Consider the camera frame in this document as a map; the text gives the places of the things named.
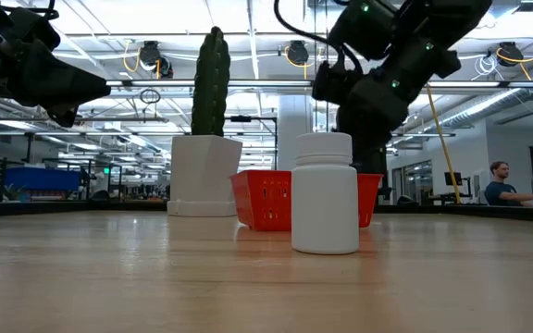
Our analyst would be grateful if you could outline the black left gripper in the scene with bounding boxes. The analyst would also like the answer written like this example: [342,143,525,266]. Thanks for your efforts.
[0,0,112,129]

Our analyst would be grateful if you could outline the white plastic pill bottle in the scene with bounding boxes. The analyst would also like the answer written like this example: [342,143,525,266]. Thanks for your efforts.
[291,131,360,255]

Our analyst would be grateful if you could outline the red perforated plastic basket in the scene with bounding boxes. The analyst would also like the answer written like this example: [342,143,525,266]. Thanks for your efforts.
[229,169,384,232]

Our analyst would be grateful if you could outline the blue storage bin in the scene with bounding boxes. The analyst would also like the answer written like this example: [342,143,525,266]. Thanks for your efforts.
[4,166,81,192]

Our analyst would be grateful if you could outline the long ceiling light bar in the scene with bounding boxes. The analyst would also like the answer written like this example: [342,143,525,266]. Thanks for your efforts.
[105,79,315,90]

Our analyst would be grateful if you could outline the tall green cactus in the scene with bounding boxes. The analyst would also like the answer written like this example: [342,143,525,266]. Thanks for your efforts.
[191,26,232,137]

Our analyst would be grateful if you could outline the white angular planter pot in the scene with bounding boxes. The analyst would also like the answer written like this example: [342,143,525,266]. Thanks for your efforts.
[168,134,244,204]

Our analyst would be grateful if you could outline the white building column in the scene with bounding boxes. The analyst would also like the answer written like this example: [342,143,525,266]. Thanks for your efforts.
[277,93,315,171]

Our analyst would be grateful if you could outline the yellow slanted pole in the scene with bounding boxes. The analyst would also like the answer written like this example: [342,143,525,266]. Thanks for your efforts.
[425,84,463,205]

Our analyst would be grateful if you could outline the small black monitor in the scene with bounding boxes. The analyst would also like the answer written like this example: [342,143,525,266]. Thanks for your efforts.
[443,171,464,188]

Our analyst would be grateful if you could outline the seated person at desk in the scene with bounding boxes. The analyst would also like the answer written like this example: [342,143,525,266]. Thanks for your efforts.
[484,160,533,207]

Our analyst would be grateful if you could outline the black ceiling cable reel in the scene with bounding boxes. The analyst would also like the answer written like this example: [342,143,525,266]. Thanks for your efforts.
[496,41,525,68]
[138,40,175,80]
[286,40,311,67]

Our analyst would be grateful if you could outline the black metal stand frame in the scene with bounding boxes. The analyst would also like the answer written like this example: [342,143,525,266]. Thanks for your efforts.
[224,115,279,171]

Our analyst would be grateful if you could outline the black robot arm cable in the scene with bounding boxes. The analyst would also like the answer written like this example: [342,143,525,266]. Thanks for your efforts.
[273,0,365,75]

